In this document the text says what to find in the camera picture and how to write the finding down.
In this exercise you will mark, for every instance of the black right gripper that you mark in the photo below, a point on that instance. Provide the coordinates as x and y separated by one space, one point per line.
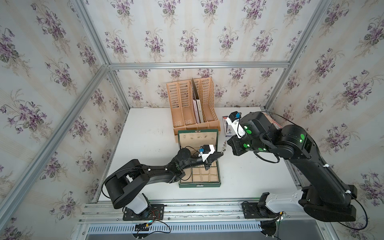
233 143

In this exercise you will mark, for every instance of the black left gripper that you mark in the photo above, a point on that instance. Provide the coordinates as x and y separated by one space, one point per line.
214 158

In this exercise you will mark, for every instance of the green jewelry box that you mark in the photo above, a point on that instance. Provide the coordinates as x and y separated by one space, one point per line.
200 175

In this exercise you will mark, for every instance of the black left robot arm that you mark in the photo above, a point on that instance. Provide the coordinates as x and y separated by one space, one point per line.
125 184

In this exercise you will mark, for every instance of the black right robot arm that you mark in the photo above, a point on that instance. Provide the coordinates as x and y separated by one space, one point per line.
327 198

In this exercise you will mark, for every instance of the small pen box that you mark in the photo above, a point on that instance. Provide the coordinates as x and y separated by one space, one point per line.
228 128

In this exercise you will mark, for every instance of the pink cartoon spiral notebook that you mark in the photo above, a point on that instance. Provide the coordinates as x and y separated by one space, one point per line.
272 121

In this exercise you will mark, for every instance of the books in file organizer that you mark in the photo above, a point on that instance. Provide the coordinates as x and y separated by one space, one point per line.
197 101

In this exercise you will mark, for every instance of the peach plastic file organizer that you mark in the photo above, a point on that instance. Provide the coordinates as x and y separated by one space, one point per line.
183 107

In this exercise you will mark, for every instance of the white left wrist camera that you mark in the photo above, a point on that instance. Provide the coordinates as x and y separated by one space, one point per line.
205 151

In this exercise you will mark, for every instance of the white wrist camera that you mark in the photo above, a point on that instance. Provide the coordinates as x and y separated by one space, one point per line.
233 122
205 151

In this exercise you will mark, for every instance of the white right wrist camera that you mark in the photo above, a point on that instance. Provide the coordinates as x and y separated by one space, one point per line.
233 122

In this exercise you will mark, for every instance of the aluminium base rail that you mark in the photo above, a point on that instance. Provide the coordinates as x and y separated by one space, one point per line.
210 210

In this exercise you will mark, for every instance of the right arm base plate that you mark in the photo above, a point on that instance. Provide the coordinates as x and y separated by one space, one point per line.
252 211

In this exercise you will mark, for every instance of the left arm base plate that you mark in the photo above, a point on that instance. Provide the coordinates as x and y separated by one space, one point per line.
153 212

